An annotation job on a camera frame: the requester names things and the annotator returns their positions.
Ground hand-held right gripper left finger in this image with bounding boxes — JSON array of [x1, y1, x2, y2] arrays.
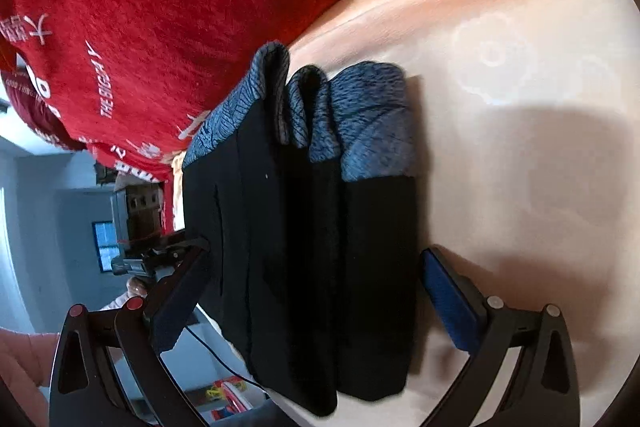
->
[[47, 240, 211, 427]]

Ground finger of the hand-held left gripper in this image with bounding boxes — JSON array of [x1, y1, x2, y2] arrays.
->
[[145, 237, 203, 261]]

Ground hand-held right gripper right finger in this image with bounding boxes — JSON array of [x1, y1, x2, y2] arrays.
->
[[420, 247, 582, 427]]

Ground black and blue pants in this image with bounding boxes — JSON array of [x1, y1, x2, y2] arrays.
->
[[181, 41, 419, 418]]

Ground person's left hand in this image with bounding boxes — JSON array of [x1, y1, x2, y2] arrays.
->
[[126, 276, 150, 299]]

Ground window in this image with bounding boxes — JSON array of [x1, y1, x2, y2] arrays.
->
[[92, 221, 115, 274]]

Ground brown cardboard box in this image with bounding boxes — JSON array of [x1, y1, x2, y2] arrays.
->
[[111, 184, 166, 244]]

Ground colourful plastic toy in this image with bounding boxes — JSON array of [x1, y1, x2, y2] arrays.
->
[[204, 378, 263, 423]]

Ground peach bed sheet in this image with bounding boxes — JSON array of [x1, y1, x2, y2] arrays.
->
[[170, 0, 640, 427]]

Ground red printed blanket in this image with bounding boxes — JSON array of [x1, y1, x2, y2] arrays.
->
[[0, 0, 496, 233]]

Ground black cable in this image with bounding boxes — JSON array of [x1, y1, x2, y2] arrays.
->
[[185, 326, 268, 392]]

